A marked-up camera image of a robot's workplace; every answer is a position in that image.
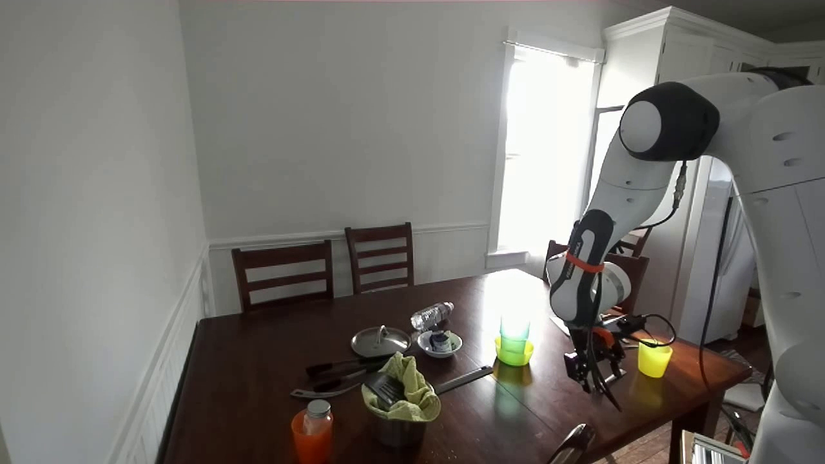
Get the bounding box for white tall cabinet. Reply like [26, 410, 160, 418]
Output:
[597, 5, 825, 347]

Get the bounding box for small metal pot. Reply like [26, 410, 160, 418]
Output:
[368, 410, 430, 456]

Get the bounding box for bright window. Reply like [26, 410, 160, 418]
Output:
[492, 41, 601, 260]

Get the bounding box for yellow cloth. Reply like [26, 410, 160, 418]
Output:
[358, 351, 444, 425]

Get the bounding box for clear plastic water bottle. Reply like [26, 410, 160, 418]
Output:
[406, 299, 458, 334]

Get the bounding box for small yellow plastic cup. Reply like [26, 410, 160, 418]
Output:
[633, 339, 676, 383]

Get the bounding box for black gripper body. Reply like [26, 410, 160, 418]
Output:
[562, 323, 631, 383]

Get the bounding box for glass pot lid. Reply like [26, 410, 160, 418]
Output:
[348, 323, 413, 361]

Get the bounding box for black kitchen tongs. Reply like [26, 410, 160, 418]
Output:
[289, 353, 395, 405]

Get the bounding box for translucent green plastic cup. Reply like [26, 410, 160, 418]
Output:
[498, 294, 535, 365]

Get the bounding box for orange cable strap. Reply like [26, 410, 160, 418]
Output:
[565, 253, 608, 278]

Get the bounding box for orange bottle with white cap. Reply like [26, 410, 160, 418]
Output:
[289, 397, 336, 464]

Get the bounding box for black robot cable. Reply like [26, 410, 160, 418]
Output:
[633, 157, 739, 351]

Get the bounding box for small white patterned bowl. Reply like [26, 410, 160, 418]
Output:
[413, 329, 467, 361]

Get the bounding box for yellow plastic bowl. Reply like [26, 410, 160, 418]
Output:
[492, 335, 535, 371]

